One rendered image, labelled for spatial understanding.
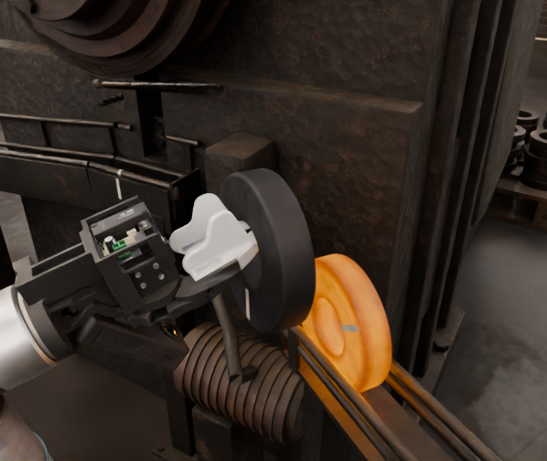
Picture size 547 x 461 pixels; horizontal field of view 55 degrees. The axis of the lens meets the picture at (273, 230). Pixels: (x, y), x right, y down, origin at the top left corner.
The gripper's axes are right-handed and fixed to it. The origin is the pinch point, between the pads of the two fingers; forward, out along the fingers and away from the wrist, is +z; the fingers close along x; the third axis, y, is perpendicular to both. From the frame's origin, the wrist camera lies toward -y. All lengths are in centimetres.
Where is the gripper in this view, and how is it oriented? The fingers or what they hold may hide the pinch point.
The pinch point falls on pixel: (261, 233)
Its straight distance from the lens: 48.9
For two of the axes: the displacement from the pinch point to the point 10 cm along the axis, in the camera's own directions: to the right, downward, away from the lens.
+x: -4.4, -4.6, 7.7
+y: -2.3, -7.7, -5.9
